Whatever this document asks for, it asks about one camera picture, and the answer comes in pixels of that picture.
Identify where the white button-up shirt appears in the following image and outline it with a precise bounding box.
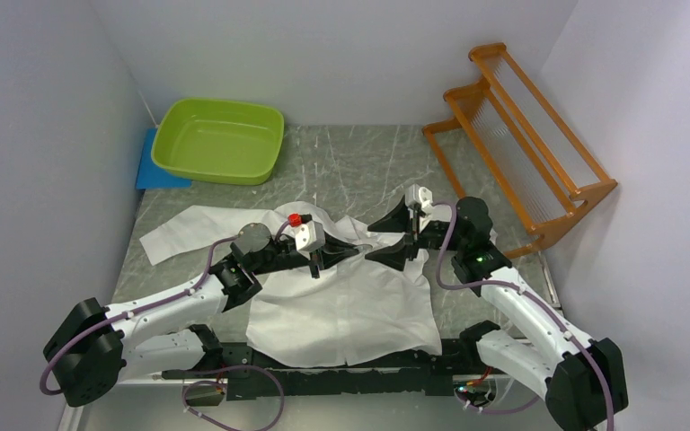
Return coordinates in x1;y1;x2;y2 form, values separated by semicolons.
140;201;442;368

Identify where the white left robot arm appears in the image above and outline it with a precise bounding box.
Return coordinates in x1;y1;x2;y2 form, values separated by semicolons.
39;215;359;407

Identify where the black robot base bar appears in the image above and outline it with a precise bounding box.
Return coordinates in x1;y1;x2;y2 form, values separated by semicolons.
159;325;488;400

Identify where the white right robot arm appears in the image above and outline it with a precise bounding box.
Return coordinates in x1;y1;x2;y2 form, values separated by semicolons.
366;195;629;430

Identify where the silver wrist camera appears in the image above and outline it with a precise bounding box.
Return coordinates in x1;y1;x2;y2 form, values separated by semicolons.
404;184;434;215
287;213;326;252

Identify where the green plastic basin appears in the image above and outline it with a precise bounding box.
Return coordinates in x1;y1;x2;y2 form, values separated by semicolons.
150;98;285;186

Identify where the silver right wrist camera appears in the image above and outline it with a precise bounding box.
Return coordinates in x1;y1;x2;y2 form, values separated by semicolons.
404;184;434;215

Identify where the orange wooden rack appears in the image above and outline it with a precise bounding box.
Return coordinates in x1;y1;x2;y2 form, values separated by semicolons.
422;42;618;258

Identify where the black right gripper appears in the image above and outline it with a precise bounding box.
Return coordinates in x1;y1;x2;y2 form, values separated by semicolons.
365;196;466;270

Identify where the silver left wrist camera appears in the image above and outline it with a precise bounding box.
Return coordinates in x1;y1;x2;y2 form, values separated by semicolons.
287;213;326;252

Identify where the blue flat mat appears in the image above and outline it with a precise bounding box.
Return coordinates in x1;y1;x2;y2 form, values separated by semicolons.
136;128;192;191

